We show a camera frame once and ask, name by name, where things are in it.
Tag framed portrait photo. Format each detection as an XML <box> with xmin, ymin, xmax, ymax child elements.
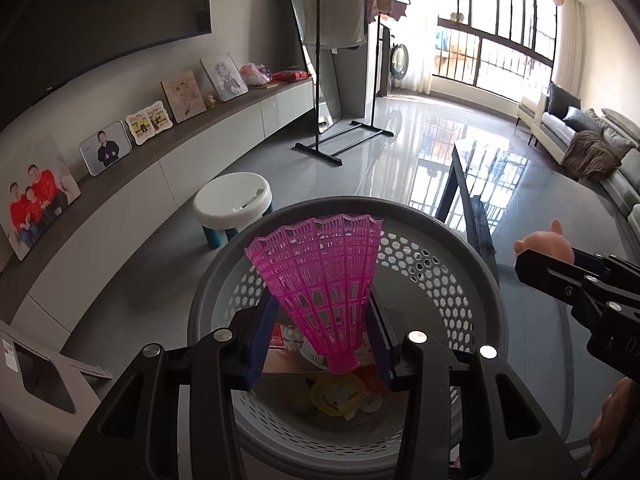
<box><xmin>79</xmin><ymin>120</ymin><xmax>132</xmax><ymax>177</ymax></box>

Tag brown blanket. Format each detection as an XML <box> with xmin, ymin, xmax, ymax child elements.
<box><xmin>561</xmin><ymin>130</ymin><xmax>622</xmax><ymax>181</ymax></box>

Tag grey white box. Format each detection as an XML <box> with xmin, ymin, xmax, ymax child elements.
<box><xmin>1</xmin><ymin>324</ymin><xmax>112</xmax><ymax>456</ymax></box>

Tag grey hanging towel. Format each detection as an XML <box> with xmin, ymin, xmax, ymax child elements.
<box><xmin>302</xmin><ymin>0</ymin><xmax>366</xmax><ymax>50</ymax></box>

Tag long white TV cabinet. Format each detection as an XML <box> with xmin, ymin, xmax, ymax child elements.
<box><xmin>1</xmin><ymin>80</ymin><xmax>314</xmax><ymax>348</ymax></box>

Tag pink picture canvas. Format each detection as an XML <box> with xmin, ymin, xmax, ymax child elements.
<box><xmin>160</xmin><ymin>70</ymin><xmax>206</xmax><ymax>124</ymax></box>

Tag scalloped white photo frame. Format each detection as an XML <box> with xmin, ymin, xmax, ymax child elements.
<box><xmin>126</xmin><ymin>101</ymin><xmax>174</xmax><ymax>145</ymax></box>

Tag person's right hand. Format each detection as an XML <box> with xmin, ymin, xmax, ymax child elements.
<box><xmin>589</xmin><ymin>377</ymin><xmax>634</xmax><ymax>467</ymax></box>

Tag washing machine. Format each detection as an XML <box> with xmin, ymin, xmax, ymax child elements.
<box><xmin>378</xmin><ymin>26</ymin><xmax>409</xmax><ymax>96</ymax></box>

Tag black wall television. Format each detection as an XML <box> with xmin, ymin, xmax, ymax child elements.
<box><xmin>1</xmin><ymin>0</ymin><xmax>212</xmax><ymax>127</ymax></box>

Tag white round stool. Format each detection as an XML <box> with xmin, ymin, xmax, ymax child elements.
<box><xmin>192</xmin><ymin>172</ymin><xmax>273</xmax><ymax>249</ymax></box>

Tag grey sofa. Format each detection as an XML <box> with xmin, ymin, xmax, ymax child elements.
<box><xmin>516</xmin><ymin>84</ymin><xmax>639</xmax><ymax>234</ymax></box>

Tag child photo canvas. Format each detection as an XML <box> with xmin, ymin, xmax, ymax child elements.
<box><xmin>200</xmin><ymin>52</ymin><xmax>248</xmax><ymax>102</ymax></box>

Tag grey perforated trash basket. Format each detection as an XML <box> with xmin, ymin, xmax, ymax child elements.
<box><xmin>188</xmin><ymin>196</ymin><xmax>508</xmax><ymax>479</ymax></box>

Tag red plastic bag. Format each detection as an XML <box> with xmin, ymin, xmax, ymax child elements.
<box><xmin>352</xmin><ymin>365</ymin><xmax>392</xmax><ymax>396</ymax></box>

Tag dark grey cushion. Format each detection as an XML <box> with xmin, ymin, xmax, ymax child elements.
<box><xmin>547</xmin><ymin>81</ymin><xmax>582</xmax><ymax>119</ymax></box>

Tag family photo red shirts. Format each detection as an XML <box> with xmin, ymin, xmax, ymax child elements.
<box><xmin>1</xmin><ymin>136</ymin><xmax>80</xmax><ymax>260</ymax></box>

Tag black clothes drying rack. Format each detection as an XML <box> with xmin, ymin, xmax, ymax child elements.
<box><xmin>294</xmin><ymin>0</ymin><xmax>411</xmax><ymax>167</ymax></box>

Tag leaning mirror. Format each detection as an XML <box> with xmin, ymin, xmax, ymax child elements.
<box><xmin>291</xmin><ymin>0</ymin><xmax>342</xmax><ymax>133</ymax></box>

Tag red white toothpaste box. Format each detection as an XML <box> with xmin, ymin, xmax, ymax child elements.
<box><xmin>264</xmin><ymin>320</ymin><xmax>377</xmax><ymax>376</ymax></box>

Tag red package on cabinet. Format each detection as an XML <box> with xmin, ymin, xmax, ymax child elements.
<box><xmin>272</xmin><ymin>70</ymin><xmax>311</xmax><ymax>84</ymax></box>

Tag pink plastic shuttlecock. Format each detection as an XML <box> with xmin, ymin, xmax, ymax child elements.
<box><xmin>245</xmin><ymin>214</ymin><xmax>383</xmax><ymax>375</ymax></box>

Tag orange pig toy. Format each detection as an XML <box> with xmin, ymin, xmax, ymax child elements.
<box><xmin>514</xmin><ymin>218</ymin><xmax>575</xmax><ymax>264</ymax></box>

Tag pink plastic bag bundle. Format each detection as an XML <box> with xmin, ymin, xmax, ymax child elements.
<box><xmin>240</xmin><ymin>63</ymin><xmax>272</xmax><ymax>88</ymax></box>

